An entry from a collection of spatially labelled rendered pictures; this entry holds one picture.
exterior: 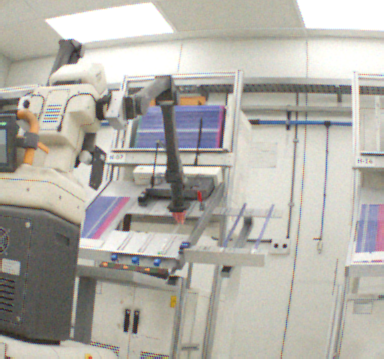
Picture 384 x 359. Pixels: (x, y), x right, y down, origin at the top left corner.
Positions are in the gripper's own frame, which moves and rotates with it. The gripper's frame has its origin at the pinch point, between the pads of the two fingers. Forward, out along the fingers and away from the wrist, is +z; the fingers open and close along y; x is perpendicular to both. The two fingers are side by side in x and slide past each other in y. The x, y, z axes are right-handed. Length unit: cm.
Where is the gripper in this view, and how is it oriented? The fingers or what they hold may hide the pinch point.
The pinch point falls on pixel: (180, 222)
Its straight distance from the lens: 279.4
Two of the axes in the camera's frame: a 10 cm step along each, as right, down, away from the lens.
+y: -9.4, -0.2, 3.4
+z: 1.1, 9.4, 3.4
